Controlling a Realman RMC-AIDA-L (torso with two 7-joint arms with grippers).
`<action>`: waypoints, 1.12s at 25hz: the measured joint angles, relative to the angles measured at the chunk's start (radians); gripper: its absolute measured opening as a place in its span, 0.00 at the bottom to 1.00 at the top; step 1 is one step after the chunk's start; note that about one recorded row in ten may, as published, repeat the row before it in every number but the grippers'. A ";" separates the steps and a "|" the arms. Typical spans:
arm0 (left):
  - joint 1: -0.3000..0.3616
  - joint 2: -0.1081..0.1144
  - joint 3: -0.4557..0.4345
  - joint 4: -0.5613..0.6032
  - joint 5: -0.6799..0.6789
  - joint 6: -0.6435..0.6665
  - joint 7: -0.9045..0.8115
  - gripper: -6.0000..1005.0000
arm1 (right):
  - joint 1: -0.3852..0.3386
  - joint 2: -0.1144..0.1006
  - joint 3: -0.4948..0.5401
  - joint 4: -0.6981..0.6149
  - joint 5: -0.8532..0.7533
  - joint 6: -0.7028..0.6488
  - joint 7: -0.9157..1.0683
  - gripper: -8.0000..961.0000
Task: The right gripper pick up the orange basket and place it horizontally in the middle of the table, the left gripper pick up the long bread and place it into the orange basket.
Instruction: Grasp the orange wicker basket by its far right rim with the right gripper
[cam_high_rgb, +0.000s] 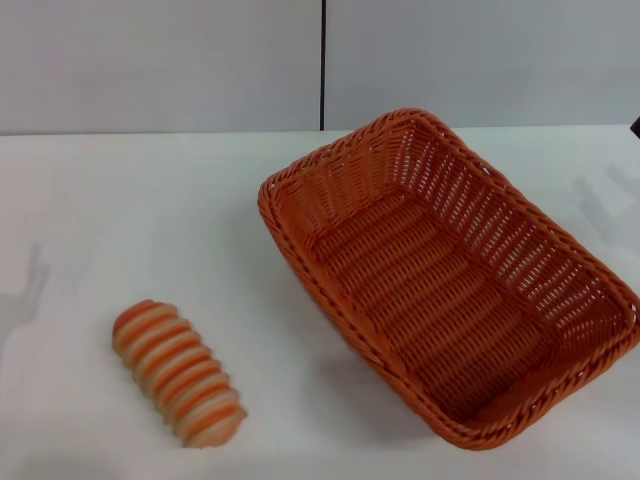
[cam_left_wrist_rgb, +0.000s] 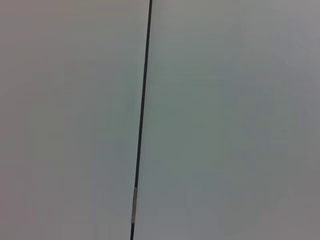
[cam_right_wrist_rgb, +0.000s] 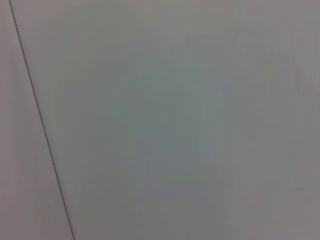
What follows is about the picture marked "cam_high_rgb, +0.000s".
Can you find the orange woven plastic basket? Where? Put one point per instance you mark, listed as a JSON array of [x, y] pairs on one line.
[[425, 300]]

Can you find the striped orange white bread roll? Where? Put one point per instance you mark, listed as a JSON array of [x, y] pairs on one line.
[[175, 370]]

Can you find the dark blurry object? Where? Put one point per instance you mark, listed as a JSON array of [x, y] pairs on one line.
[[636, 127]]

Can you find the black vertical wall strip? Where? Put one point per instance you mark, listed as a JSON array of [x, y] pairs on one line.
[[323, 65]]

